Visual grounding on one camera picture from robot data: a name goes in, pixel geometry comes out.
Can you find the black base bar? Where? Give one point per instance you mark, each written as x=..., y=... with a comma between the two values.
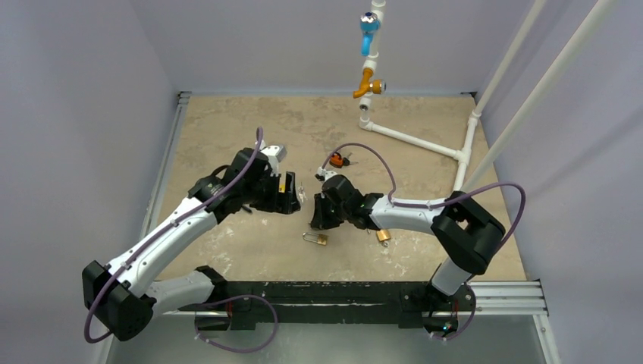
x=405, y=304

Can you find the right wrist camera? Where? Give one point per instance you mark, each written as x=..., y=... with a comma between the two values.
x=323, y=175

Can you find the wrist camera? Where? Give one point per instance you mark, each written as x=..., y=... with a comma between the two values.
x=275, y=154
x=323, y=175

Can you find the small silver key pair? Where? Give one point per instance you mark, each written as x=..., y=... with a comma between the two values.
x=301, y=193

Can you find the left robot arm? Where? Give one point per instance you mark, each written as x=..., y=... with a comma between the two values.
x=124, y=294

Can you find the brass padlock long shackle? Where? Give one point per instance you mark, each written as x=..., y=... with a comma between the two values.
x=320, y=239

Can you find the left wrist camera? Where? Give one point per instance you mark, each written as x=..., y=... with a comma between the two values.
x=275, y=154

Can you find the orange tap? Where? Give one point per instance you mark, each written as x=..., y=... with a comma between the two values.
x=368, y=84

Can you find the blue tap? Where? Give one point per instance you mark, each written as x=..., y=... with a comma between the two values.
x=369, y=26

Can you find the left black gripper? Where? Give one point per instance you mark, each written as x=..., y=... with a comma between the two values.
x=280, y=202

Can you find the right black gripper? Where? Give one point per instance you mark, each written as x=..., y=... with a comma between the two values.
x=327, y=210

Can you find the orange black padlock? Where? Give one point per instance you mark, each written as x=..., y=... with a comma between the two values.
x=340, y=160

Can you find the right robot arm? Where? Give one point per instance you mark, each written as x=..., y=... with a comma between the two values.
x=468, y=233

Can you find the white diagonal pole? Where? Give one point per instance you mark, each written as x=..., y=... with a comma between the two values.
x=562, y=61

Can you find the aluminium frame rail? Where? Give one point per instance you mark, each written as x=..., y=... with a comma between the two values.
x=153, y=209

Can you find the white pvc pipe frame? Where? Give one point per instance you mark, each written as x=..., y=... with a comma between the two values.
x=462, y=156

